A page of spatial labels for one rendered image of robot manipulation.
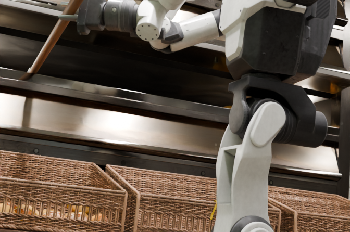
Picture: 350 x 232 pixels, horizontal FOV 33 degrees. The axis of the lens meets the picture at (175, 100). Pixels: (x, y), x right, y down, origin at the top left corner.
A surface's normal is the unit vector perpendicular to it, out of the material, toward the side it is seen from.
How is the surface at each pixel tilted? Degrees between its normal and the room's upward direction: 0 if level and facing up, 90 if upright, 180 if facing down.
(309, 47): 91
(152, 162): 90
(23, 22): 172
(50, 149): 90
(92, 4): 91
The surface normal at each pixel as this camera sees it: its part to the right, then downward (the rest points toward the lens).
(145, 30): -0.17, 0.72
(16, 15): -0.04, 0.94
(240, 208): 0.37, -0.15
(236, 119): -0.92, -0.16
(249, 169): 0.37, 0.28
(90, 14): -0.12, -0.19
